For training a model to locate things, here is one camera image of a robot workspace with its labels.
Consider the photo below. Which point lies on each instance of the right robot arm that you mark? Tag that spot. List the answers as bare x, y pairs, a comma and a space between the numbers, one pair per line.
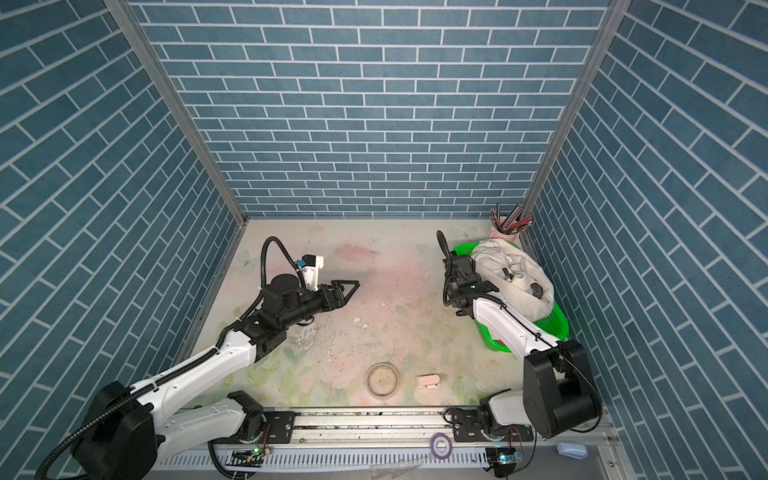
558, 392

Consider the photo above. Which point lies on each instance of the coloured pencils bundle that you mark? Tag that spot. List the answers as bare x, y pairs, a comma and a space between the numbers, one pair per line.
513, 222

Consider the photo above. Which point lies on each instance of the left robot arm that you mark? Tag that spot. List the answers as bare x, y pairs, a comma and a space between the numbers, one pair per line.
129, 429

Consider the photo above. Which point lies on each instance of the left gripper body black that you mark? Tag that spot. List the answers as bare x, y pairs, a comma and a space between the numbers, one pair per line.
323, 304

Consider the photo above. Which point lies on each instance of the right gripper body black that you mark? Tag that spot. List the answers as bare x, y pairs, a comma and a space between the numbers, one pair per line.
452, 294

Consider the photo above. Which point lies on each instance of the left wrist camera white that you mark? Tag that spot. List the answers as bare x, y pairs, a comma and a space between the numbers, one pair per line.
310, 266

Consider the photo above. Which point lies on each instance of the green plastic basket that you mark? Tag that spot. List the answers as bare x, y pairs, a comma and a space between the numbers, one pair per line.
555, 324

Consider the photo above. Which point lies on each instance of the pink eraser block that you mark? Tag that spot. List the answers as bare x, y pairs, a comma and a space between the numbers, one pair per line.
428, 381

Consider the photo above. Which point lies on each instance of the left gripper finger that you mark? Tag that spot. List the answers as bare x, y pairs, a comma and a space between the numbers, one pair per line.
343, 298
345, 285

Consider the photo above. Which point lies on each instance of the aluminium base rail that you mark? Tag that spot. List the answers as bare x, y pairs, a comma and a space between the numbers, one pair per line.
404, 427

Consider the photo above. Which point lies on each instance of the white t shirt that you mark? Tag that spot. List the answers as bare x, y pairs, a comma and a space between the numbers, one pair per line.
518, 277

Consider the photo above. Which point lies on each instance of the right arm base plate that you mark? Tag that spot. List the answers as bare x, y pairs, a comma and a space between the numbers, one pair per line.
476, 425

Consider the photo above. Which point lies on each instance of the purple tape roll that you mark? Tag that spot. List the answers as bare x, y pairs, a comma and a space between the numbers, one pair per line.
441, 446

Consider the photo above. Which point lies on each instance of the pink pencil cup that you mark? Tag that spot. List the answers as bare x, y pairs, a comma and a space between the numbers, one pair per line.
495, 233

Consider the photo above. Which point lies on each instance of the pale blue computer mouse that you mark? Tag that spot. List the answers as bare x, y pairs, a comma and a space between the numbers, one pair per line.
572, 450

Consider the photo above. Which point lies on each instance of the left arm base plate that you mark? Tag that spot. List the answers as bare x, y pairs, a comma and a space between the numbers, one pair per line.
270, 427

